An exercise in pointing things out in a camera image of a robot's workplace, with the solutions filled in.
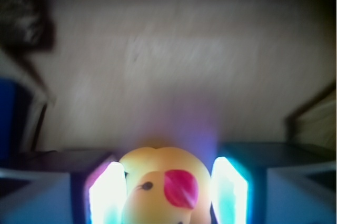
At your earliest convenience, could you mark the brown paper bag basket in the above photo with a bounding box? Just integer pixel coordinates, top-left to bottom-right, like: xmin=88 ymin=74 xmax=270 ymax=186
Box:
xmin=12 ymin=0 xmax=336 ymax=150

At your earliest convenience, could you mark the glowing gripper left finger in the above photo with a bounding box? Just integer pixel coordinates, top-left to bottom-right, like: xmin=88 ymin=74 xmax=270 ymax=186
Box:
xmin=1 ymin=151 xmax=126 ymax=223

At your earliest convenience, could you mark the blue plastic bowling pin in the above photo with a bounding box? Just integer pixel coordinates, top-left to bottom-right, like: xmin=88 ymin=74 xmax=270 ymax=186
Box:
xmin=1 ymin=78 xmax=32 ymax=160

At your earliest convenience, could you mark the yellow rubber duck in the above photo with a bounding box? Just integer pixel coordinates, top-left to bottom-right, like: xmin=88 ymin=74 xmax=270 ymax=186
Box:
xmin=120 ymin=147 xmax=211 ymax=223

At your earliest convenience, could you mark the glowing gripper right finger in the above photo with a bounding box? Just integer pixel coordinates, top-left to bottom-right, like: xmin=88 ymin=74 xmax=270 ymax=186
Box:
xmin=211 ymin=142 xmax=336 ymax=223

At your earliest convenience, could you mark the dark wood bark piece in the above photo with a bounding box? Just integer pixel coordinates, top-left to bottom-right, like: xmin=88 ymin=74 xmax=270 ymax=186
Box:
xmin=1 ymin=0 xmax=55 ymax=50

